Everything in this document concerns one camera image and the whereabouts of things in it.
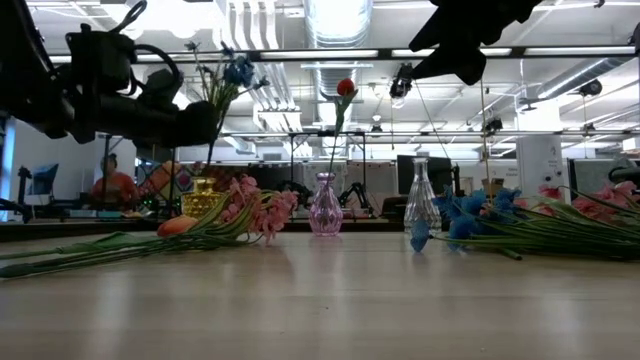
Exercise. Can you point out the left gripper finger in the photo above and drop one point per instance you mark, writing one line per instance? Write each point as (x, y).
(185, 127)

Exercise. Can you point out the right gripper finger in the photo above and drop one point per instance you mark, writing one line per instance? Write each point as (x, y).
(462, 65)
(432, 36)

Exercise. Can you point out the orange artificial tulip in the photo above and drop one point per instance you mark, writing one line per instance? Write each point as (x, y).
(345, 87)
(175, 226)

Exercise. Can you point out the black background robot arm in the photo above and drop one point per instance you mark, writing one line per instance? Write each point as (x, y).
(356, 192)

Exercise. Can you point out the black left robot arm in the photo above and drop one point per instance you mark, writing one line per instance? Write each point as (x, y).
(20, 75)

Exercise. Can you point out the yellow glass vase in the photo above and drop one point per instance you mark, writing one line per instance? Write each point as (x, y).
(197, 205)

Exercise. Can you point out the clear glass vase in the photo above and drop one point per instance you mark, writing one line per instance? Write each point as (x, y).
(422, 200)

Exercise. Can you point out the pink glass vase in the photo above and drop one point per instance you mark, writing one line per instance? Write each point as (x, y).
(325, 215)

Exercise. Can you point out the black overhead rig beam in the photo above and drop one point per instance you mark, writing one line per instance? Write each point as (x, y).
(517, 51)

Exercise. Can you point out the person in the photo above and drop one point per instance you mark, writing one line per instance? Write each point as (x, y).
(115, 190)

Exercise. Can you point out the black monitor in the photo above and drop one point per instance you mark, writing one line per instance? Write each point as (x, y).
(445, 172)

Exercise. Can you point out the black round ceiling lamp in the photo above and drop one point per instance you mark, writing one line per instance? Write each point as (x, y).
(591, 88)

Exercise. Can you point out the blue lit monitor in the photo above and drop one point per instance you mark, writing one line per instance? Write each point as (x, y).
(44, 180)

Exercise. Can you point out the white pillar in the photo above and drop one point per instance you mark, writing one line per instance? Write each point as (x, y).
(540, 170)

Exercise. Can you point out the black office chair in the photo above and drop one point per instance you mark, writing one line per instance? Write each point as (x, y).
(625, 175)

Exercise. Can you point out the black hanging camera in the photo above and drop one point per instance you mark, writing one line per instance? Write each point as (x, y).
(401, 85)

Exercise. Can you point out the silver ceiling air duct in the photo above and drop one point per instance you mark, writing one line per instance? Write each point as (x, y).
(330, 30)

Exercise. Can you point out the black aluminium table frame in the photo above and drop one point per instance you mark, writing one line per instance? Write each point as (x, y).
(375, 226)

